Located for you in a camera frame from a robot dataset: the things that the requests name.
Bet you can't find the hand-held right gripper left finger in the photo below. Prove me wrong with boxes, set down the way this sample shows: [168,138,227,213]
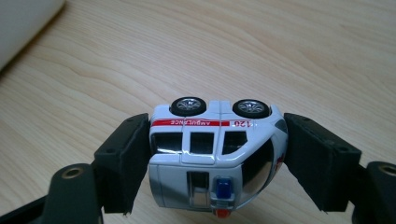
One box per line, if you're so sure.
[93,112,153,217]

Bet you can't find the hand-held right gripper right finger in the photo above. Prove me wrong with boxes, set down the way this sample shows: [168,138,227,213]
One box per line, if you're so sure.
[283,112,362,213]

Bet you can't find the white toy van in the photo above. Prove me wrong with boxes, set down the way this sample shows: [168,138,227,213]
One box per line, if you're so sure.
[148,96,290,219]

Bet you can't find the white plastic bin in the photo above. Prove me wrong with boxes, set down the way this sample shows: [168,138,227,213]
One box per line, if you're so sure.
[0,0,67,72]

